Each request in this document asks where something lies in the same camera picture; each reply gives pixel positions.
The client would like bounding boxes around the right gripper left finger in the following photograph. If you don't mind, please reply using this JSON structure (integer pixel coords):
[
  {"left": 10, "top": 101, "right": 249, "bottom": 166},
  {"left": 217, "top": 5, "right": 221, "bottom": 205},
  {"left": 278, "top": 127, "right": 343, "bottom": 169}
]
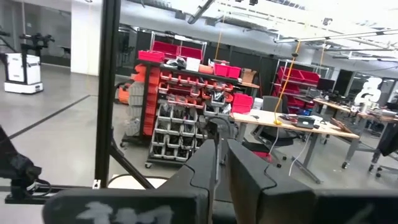
[{"left": 157, "top": 139, "right": 217, "bottom": 224}]

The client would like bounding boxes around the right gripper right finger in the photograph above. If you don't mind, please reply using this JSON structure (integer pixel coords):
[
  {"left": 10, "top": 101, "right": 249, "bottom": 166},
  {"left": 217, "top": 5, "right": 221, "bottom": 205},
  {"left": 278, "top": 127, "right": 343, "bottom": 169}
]
[{"left": 226, "top": 139, "right": 317, "bottom": 224}]

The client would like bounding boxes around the black rack with red bins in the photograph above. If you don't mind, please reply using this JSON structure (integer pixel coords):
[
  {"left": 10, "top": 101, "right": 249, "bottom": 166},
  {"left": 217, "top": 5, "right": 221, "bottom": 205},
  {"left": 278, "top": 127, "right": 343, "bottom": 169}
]
[{"left": 119, "top": 49, "right": 261, "bottom": 170}]

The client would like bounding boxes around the wooden desk with grey legs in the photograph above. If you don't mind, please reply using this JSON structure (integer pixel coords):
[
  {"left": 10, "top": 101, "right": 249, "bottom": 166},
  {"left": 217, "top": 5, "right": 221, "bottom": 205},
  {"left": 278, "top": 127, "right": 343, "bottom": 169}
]
[
  {"left": 229, "top": 108, "right": 361, "bottom": 185},
  {"left": 312, "top": 97, "right": 398, "bottom": 125}
]

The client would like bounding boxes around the large red storage bin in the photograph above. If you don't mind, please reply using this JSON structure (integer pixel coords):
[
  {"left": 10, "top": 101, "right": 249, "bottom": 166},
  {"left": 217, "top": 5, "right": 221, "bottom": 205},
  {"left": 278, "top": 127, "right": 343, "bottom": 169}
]
[{"left": 231, "top": 92, "right": 255, "bottom": 114}]

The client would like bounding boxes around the grey device on desk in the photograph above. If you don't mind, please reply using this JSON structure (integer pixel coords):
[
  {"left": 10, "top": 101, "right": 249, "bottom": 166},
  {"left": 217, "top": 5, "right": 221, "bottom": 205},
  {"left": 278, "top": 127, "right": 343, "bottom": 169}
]
[{"left": 292, "top": 114, "right": 317, "bottom": 129}]

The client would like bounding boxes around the grey office chair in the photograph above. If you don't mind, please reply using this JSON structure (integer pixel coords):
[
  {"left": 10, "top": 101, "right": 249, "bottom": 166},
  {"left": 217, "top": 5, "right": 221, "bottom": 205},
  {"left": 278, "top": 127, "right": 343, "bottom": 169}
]
[{"left": 250, "top": 95, "right": 307, "bottom": 162}]

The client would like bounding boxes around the cardboard box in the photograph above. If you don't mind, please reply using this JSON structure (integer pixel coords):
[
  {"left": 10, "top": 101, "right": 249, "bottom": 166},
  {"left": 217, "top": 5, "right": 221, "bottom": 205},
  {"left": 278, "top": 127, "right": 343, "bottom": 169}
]
[{"left": 240, "top": 67, "right": 258, "bottom": 85}]

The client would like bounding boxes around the black computer monitor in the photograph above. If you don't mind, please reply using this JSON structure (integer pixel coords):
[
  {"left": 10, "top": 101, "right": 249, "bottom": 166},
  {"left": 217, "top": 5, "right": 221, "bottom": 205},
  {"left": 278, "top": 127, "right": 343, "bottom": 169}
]
[{"left": 316, "top": 77, "right": 336, "bottom": 92}]

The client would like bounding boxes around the black office chair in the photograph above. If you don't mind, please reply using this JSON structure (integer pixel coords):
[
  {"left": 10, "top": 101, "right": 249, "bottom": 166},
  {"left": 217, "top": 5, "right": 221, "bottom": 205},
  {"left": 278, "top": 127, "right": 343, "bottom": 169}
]
[{"left": 368, "top": 122, "right": 398, "bottom": 179}]

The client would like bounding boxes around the white-based mobile robot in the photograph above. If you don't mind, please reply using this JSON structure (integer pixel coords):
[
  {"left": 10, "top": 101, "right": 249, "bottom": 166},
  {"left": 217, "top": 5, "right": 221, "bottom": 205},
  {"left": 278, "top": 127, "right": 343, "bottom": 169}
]
[{"left": 0, "top": 30, "right": 56, "bottom": 95}]

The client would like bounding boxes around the white hanging cable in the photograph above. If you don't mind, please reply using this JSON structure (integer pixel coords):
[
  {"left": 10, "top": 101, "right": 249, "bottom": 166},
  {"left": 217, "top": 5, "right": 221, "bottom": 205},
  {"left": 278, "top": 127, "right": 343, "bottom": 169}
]
[{"left": 287, "top": 132, "right": 313, "bottom": 177}]

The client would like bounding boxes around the wire shelf with red bins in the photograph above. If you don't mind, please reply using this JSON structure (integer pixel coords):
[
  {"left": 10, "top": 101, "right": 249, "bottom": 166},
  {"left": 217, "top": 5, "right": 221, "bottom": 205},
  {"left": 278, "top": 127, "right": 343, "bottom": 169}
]
[
  {"left": 150, "top": 30, "right": 208, "bottom": 62},
  {"left": 272, "top": 58, "right": 331, "bottom": 110}
]

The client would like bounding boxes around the black table rig frame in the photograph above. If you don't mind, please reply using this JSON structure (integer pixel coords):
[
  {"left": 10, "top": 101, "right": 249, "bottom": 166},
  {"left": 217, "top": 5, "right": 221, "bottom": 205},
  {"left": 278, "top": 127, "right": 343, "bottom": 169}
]
[{"left": 0, "top": 0, "right": 155, "bottom": 205}]

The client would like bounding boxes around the yellow hanging cable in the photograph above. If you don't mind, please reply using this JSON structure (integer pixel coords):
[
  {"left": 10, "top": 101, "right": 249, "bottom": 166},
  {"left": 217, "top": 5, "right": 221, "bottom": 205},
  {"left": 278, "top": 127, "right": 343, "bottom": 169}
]
[{"left": 272, "top": 40, "right": 303, "bottom": 126}]

